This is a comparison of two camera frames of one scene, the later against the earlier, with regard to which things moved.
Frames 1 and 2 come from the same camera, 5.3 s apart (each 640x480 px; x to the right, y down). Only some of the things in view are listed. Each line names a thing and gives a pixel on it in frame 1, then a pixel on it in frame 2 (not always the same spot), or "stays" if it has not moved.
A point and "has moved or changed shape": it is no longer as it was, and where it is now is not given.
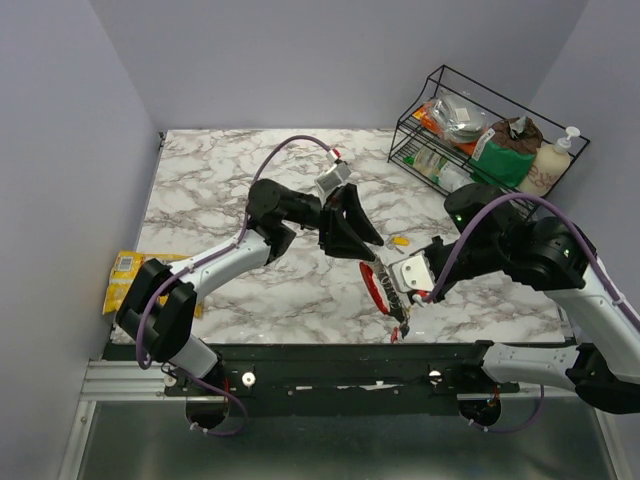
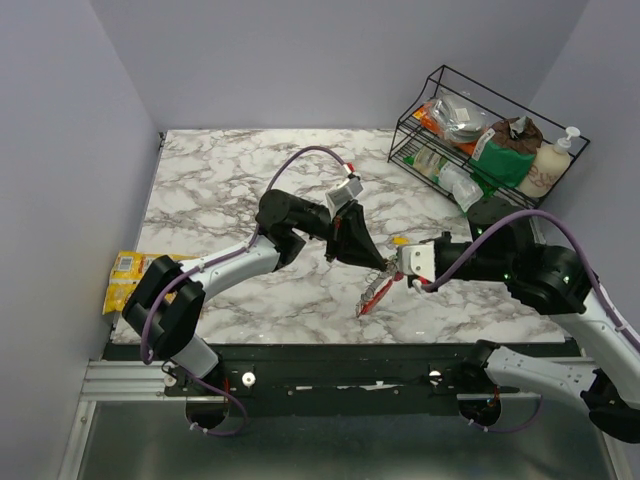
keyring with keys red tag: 384,293 has moved or changed shape
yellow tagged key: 401,241 stays
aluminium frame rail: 108,380 stays
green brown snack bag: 505,153 stays
